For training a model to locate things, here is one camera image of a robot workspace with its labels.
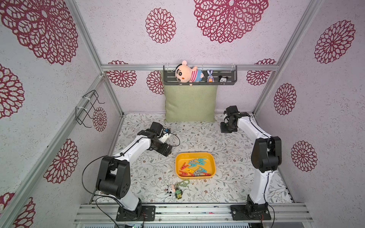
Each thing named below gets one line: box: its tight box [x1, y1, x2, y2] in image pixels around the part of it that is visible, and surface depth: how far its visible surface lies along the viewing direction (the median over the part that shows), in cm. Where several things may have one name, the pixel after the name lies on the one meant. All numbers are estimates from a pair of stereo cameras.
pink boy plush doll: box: [174, 60, 205, 86], surface depth 87 cm
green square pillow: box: [163, 85, 218, 123], surface depth 103 cm
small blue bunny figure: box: [206, 69, 215, 83], surface depth 94 cm
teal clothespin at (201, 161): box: [195, 158, 207, 166], surface depth 94 cm
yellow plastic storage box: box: [175, 152, 216, 180], surface depth 92 cm
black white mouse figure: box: [218, 75, 229, 86], surface depth 94 cm
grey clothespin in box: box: [193, 170, 204, 177], surface depth 89 cm
